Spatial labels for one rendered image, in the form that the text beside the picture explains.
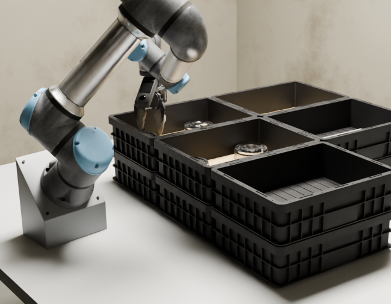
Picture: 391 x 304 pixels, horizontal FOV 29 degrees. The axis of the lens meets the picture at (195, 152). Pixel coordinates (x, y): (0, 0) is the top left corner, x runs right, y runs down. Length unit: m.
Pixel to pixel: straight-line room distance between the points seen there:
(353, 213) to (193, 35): 0.60
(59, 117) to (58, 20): 2.39
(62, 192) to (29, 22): 2.28
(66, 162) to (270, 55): 3.00
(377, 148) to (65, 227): 0.98
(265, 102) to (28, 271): 1.20
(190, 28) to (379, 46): 2.43
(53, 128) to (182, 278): 0.50
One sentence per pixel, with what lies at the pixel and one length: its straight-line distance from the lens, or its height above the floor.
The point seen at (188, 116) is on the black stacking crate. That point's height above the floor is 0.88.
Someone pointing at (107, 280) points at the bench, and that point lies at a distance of 1.94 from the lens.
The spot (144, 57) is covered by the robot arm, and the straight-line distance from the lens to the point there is 2.27.
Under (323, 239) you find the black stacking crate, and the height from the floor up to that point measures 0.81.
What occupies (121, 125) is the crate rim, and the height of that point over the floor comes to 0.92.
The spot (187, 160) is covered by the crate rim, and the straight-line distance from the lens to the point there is 2.07.
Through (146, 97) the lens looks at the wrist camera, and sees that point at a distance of 2.35.
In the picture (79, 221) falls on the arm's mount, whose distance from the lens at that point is 2.15.
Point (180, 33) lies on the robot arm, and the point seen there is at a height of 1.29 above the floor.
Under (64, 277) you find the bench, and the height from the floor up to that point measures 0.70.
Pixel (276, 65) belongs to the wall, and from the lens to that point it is 4.81.
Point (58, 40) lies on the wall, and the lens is 4.35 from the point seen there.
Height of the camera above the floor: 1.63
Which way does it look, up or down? 19 degrees down
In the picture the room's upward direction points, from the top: 1 degrees counter-clockwise
